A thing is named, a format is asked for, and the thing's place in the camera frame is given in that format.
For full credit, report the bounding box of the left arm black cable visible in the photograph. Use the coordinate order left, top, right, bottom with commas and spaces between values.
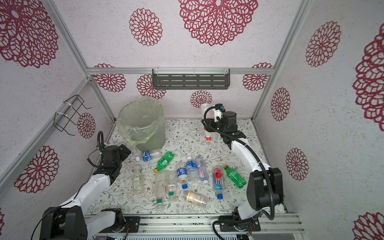
87, 130, 105, 169

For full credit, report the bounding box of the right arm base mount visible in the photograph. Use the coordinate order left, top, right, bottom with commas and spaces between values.
218, 216, 261, 232

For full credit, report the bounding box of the clear bottle green red cap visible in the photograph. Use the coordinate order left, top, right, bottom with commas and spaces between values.
155, 170, 167, 211

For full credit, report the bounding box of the clear bottle yellow label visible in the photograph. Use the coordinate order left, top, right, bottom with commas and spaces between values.
179, 191, 209, 209

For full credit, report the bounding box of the clear bottle pink label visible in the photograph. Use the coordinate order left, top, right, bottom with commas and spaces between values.
195, 155, 209, 185

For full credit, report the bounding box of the Pocari bottle white cap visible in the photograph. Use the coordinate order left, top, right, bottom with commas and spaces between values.
186, 156, 199, 183

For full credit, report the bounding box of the clear bottle pale label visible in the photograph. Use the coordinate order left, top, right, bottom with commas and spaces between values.
132, 166, 143, 194

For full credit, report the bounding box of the Pocari bottle blue cap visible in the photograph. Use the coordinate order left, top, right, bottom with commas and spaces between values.
177, 162, 188, 191

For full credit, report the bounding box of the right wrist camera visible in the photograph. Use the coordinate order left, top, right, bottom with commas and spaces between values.
215, 104, 226, 113

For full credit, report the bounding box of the green bottle yellow cap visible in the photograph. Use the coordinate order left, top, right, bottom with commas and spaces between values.
154, 152, 175, 173

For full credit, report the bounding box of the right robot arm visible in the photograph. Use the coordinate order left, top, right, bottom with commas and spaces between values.
202, 104, 284, 221

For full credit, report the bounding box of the clear bottle blue label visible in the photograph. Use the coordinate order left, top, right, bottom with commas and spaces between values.
136, 149, 163, 162

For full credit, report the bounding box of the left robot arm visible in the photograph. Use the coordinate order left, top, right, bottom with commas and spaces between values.
40, 145, 131, 240

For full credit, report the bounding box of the blue bottle red label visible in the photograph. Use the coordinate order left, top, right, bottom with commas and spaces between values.
213, 167, 225, 200

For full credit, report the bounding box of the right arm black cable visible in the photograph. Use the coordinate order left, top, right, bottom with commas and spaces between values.
203, 105, 276, 222

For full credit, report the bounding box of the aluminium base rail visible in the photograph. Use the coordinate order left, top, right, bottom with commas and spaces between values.
80, 214, 305, 240

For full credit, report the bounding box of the black wire wall rack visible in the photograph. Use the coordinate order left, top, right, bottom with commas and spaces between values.
53, 95, 91, 136

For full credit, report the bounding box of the clear plastic bin liner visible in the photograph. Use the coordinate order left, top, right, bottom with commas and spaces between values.
116, 96, 166, 147

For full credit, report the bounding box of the grey slotted wall shelf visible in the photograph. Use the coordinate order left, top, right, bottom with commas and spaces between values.
152, 69, 231, 90

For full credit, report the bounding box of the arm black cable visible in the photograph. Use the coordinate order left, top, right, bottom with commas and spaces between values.
87, 130, 105, 169
203, 105, 276, 222

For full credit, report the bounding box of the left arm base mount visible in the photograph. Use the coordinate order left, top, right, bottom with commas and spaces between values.
100, 216, 141, 234

